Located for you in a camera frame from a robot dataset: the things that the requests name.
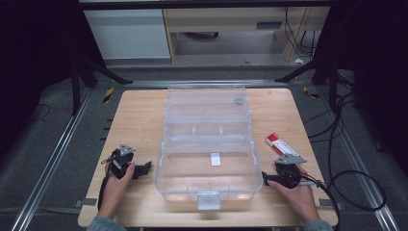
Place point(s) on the person's right hand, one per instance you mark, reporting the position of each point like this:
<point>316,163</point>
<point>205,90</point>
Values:
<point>303,202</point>

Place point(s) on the small white floor object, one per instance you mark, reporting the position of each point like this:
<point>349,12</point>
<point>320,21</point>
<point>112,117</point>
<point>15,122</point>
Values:
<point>299,60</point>

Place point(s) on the person's left hand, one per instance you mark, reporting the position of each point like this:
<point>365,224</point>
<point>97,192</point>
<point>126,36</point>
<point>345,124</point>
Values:
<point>114,192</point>

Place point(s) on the light wooden desk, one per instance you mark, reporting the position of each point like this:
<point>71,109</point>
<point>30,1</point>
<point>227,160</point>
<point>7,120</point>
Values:
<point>224,17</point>

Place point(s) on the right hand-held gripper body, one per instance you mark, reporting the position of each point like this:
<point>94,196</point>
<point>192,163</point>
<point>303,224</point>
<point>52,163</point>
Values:
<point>288,174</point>

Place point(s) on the white cabinet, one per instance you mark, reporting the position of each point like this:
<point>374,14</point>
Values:
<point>128,33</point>

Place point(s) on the red and white packet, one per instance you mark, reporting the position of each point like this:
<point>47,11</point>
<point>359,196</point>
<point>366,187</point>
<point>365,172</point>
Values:
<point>280,146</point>

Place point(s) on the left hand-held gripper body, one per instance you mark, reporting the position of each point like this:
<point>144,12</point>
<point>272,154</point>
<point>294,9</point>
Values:
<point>121,160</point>

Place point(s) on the clear plastic storage box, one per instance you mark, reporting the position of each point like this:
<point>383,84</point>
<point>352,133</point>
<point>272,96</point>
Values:
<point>208,179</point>

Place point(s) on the black metal stand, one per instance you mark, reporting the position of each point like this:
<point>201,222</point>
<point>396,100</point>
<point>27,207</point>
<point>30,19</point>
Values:
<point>332,80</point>
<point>75,86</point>

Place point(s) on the grey table bracket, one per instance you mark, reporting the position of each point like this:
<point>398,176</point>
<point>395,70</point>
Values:
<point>86,202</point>
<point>325,202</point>

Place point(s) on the aluminium floor rail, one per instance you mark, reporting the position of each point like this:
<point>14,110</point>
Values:
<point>48,170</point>
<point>359,166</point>

